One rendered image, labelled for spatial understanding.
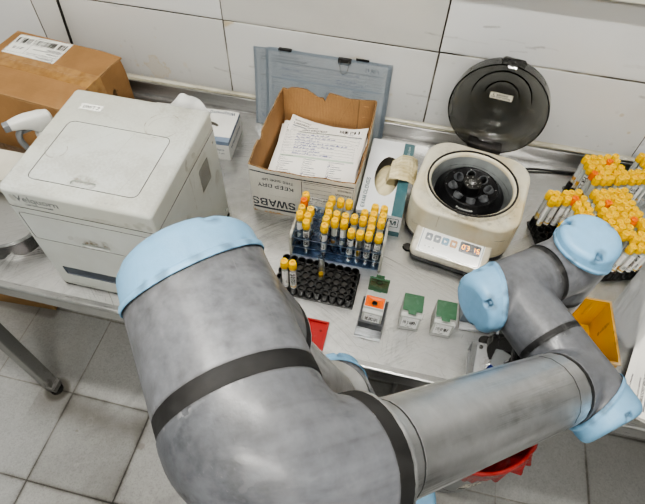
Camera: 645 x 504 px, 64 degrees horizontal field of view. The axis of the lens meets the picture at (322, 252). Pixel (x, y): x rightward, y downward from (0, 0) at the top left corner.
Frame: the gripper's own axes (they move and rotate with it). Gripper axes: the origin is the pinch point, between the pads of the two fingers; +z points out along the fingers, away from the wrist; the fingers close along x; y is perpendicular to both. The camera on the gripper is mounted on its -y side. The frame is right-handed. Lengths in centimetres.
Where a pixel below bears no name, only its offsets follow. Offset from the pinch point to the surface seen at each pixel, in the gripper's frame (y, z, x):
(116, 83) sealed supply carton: 53, -1, 98
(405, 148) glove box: 55, 5, 24
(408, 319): 9.9, 7.3, 16.3
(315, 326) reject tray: 5.9, 11.6, 34.1
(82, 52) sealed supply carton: 56, -6, 107
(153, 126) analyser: 23, -18, 70
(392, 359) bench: 2.8, 11.8, 17.7
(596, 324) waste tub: 18.4, 7.6, -20.1
